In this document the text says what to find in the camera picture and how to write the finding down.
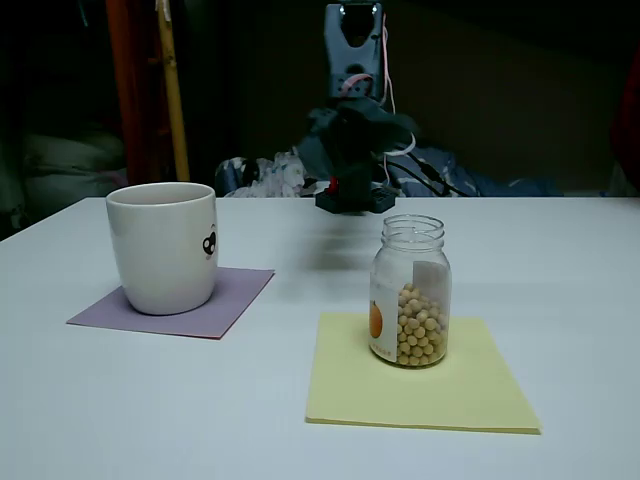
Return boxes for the glass jar of beans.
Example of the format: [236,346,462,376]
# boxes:
[369,214,453,371]

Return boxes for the white mug with beans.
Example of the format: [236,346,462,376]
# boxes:
[105,181,220,317]

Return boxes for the blue patterned cloth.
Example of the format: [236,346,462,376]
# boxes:
[214,144,566,199]

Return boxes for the bamboo pole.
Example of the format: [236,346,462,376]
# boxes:
[156,0,192,183]

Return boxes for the purple paper mat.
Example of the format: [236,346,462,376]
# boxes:
[65,266,277,343]

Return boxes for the pale cushion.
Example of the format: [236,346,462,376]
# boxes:
[0,130,129,240]

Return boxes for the person's orange garment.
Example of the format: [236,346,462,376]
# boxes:
[608,49,640,177]

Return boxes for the yellow paper mat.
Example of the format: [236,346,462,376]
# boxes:
[304,312,544,435]

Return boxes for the red white servo wire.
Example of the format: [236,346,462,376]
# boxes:
[339,12,419,182]

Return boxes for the black cables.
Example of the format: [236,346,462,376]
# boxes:
[387,149,464,198]

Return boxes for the red-brown wooden post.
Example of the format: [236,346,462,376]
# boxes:
[105,0,169,185]

